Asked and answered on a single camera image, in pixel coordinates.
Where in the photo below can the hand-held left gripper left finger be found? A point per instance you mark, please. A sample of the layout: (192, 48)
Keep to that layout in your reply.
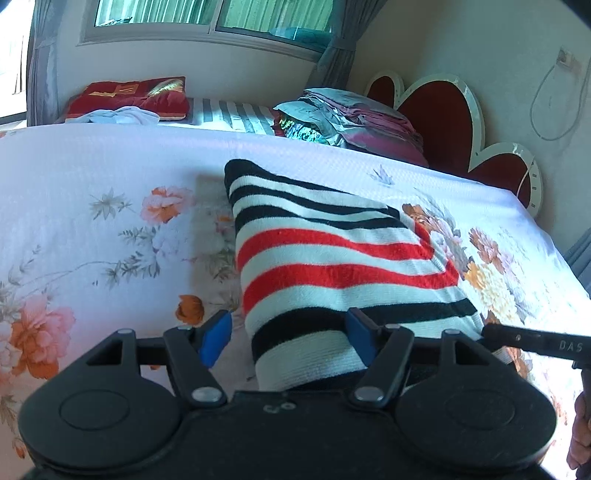
(214, 337)

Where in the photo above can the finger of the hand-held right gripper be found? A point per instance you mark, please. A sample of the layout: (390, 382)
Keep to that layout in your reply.
(501, 336)

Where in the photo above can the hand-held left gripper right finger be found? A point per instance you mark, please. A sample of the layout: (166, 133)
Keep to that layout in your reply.
(362, 337)

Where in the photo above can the red black white striped sweater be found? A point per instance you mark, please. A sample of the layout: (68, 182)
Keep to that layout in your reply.
(332, 258)

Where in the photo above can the stack of folded clothes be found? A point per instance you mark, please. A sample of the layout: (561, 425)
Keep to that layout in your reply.
(351, 122)

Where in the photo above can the person's right hand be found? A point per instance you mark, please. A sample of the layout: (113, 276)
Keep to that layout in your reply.
(581, 429)

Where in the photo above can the white floral bed sheet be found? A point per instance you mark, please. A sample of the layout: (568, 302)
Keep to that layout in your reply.
(92, 221)

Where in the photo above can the grey white striped pillow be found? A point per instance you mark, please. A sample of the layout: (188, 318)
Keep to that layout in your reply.
(235, 115)

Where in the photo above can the red heart-shaped headboard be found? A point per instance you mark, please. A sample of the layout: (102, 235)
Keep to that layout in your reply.
(438, 120)

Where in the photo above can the white crumpled cloth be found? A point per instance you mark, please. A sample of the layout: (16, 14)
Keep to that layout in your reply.
(120, 115)

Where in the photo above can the red pillow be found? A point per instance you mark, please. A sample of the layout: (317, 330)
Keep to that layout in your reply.
(129, 94)

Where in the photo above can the grey curtain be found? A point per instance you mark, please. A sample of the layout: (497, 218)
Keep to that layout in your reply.
(344, 41)
(42, 60)

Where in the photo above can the window with green glass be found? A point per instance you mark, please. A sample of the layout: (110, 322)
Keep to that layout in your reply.
(184, 16)

